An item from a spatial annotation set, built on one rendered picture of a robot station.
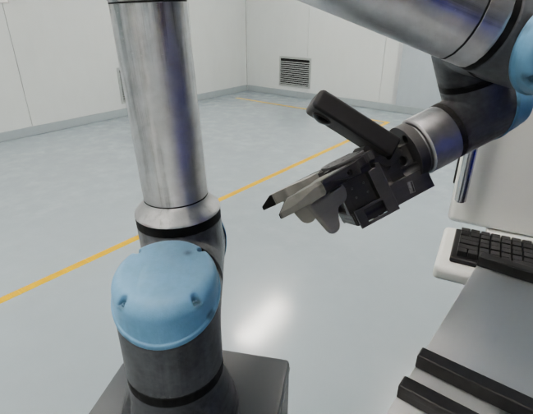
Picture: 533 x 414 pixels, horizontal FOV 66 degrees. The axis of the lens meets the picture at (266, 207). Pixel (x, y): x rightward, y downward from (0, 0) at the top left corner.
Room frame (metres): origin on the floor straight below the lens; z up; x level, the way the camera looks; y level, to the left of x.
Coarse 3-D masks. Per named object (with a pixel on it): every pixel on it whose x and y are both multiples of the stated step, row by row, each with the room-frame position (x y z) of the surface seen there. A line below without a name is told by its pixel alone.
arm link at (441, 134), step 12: (432, 108) 0.51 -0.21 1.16; (408, 120) 0.51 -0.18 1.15; (420, 120) 0.49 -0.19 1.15; (432, 120) 0.49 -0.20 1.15; (444, 120) 0.49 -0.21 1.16; (420, 132) 0.48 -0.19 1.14; (432, 132) 0.48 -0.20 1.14; (444, 132) 0.48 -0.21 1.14; (456, 132) 0.48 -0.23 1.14; (432, 144) 0.47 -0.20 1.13; (444, 144) 0.47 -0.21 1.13; (456, 144) 0.48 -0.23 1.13; (432, 156) 0.47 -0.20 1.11; (444, 156) 0.47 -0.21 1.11; (456, 156) 0.48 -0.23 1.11; (432, 168) 0.48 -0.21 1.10
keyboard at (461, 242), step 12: (468, 228) 0.82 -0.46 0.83; (456, 240) 0.79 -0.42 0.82; (468, 240) 0.77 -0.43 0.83; (480, 240) 0.77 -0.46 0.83; (492, 240) 0.77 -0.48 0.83; (504, 240) 0.77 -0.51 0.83; (516, 240) 0.77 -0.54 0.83; (456, 252) 0.74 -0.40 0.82; (468, 252) 0.72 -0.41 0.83; (480, 252) 0.72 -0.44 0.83; (492, 252) 0.72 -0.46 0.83; (504, 252) 0.72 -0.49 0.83; (516, 252) 0.72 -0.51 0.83; (528, 252) 0.72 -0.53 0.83; (468, 264) 0.70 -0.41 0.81; (528, 264) 0.67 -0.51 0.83
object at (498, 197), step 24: (528, 120) 0.86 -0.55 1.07; (504, 144) 0.87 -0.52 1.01; (528, 144) 0.85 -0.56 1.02; (456, 168) 0.94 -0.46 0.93; (480, 168) 0.89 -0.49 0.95; (504, 168) 0.86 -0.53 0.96; (528, 168) 0.84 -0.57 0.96; (480, 192) 0.88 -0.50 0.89; (504, 192) 0.86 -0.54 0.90; (528, 192) 0.84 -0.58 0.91; (456, 216) 0.90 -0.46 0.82; (480, 216) 0.88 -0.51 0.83; (504, 216) 0.85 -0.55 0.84; (528, 216) 0.83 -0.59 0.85
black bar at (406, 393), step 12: (408, 384) 0.33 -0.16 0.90; (420, 384) 0.33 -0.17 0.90; (408, 396) 0.32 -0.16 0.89; (420, 396) 0.31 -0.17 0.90; (432, 396) 0.31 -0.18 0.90; (444, 396) 0.31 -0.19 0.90; (420, 408) 0.31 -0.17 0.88; (432, 408) 0.30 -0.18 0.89; (444, 408) 0.30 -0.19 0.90; (456, 408) 0.30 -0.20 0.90; (468, 408) 0.30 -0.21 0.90
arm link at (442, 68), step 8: (432, 56) 0.53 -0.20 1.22; (440, 64) 0.51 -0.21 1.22; (448, 64) 0.49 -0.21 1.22; (440, 72) 0.52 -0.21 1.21; (448, 72) 0.51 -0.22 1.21; (456, 72) 0.50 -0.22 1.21; (464, 72) 0.47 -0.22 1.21; (440, 80) 0.52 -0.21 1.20; (448, 80) 0.51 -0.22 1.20; (456, 80) 0.50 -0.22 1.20; (464, 80) 0.50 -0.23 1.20; (472, 80) 0.49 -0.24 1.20; (480, 80) 0.49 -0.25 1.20; (440, 88) 0.53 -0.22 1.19; (448, 88) 0.51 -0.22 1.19; (456, 88) 0.50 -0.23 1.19; (464, 88) 0.50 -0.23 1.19; (472, 88) 0.49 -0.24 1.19; (480, 88) 0.49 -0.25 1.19
